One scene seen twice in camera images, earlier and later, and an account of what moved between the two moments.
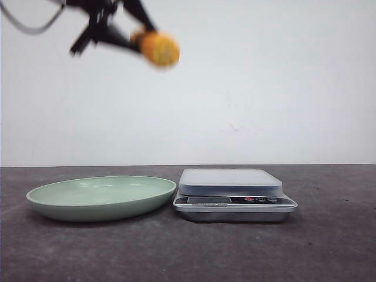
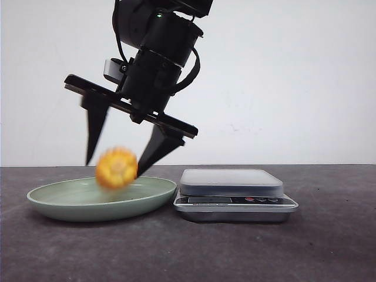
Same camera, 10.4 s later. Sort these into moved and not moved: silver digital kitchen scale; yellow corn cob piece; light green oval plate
Moved: yellow corn cob piece
Not moved: light green oval plate; silver digital kitchen scale
